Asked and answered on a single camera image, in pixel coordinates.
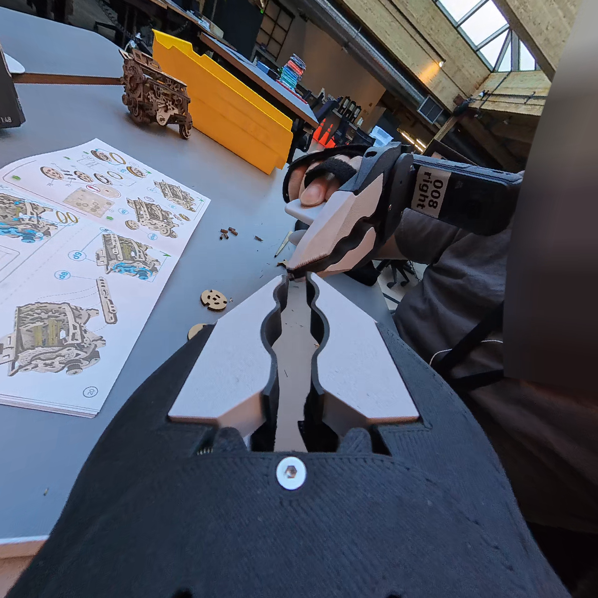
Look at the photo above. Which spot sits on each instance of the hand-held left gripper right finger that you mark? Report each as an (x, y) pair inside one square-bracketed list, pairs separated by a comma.
[(364, 369)]

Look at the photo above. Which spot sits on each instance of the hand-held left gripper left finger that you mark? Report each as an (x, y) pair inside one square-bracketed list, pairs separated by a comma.
[(219, 369)]

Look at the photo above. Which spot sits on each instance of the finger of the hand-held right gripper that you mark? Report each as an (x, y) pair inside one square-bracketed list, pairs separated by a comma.
[(336, 219), (362, 250)]

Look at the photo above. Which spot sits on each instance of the round wooden disc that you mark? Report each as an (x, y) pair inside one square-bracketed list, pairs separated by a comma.
[(214, 300), (196, 330)]

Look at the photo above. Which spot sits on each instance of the small dark wooden pegs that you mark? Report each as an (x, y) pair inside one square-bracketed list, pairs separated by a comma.
[(232, 231)]

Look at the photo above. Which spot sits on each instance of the adjoining grey desk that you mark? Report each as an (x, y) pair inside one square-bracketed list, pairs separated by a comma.
[(56, 46)]

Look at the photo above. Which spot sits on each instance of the person's right hand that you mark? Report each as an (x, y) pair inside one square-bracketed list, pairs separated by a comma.
[(315, 191)]

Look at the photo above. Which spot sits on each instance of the thin wooden strip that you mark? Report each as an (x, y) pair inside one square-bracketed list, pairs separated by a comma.
[(283, 244)]

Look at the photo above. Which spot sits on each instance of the orange traffic cones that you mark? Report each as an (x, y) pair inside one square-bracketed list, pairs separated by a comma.
[(322, 133)]

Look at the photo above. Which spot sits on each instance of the person's grey clothing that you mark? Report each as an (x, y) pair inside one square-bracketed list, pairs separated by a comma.
[(467, 420)]

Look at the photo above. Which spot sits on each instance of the stack of colourful items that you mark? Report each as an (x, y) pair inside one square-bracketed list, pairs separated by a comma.
[(292, 72)]

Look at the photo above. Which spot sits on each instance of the yellow plastic bin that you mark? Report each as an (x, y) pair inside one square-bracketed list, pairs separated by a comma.
[(224, 112)]

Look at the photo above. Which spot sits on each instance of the background work table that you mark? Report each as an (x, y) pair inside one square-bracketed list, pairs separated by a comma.
[(261, 77)]

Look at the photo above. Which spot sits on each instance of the roof skylight window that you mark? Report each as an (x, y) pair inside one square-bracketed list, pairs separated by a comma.
[(476, 23)]

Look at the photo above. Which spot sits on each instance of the dark shelving unit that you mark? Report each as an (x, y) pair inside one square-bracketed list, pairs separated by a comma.
[(278, 28)]

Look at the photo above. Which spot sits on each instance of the printed instruction booklet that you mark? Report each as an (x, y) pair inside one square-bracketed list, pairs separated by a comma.
[(70, 233)]

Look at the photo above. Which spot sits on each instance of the wooden mechanical model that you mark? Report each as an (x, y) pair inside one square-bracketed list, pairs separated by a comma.
[(154, 93)]

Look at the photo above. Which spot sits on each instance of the black model kit box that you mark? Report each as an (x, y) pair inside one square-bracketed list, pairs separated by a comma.
[(9, 102)]

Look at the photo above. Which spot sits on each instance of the wall air vent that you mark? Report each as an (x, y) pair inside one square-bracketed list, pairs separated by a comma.
[(430, 110)]

